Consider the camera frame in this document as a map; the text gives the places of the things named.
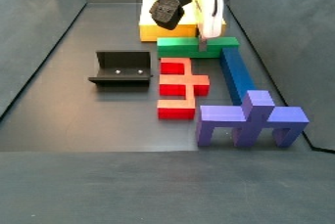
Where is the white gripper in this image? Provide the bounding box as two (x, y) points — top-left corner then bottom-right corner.
(195, 0), (224, 52)

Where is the green long bar block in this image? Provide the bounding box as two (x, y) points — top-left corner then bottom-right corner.
(157, 37), (240, 58)

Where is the yellow board with slots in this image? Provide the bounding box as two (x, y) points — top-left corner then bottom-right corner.
(140, 0), (200, 42)

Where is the red branched block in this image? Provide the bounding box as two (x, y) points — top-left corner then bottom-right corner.
(157, 58), (209, 119)

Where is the blue long bar block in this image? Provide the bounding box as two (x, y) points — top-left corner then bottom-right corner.
(220, 47), (255, 106)

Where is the purple branched block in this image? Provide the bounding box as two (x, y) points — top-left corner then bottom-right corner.
(196, 90), (309, 148)

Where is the black angle bracket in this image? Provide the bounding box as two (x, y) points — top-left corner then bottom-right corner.
(87, 50), (152, 85)

